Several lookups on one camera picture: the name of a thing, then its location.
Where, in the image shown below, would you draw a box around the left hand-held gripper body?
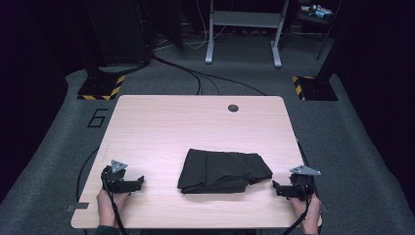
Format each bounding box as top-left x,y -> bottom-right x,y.
100,159 -> 132,195

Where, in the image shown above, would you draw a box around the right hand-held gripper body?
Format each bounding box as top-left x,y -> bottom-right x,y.
288,164 -> 323,201

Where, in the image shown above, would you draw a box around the dark cloth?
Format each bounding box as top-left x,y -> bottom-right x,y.
176,148 -> 274,195

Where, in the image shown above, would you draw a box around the person's left hand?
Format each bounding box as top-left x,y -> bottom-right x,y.
96,188 -> 130,228

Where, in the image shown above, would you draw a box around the person's right hand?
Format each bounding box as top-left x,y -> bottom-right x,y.
290,193 -> 323,235

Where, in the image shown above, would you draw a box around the grey tape strip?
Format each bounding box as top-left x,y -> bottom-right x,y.
66,202 -> 90,212

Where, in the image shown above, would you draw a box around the black stand with striped base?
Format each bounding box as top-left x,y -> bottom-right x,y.
292,0 -> 344,102
76,0 -> 126,102

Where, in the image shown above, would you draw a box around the black cabinet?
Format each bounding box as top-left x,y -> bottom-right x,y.
87,0 -> 155,68

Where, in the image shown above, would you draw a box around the dark shelf with clutter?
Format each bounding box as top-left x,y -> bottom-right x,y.
295,0 -> 342,35

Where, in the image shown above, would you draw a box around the thin black floor cable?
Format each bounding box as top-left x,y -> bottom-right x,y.
75,147 -> 100,204

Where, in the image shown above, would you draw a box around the black floor cable bundle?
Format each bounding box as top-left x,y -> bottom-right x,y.
152,55 -> 268,97

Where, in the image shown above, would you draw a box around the white cables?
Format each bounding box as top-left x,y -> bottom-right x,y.
155,0 -> 229,52

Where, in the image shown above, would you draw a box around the white metal desk frame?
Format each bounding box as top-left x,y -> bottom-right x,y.
205,0 -> 292,70

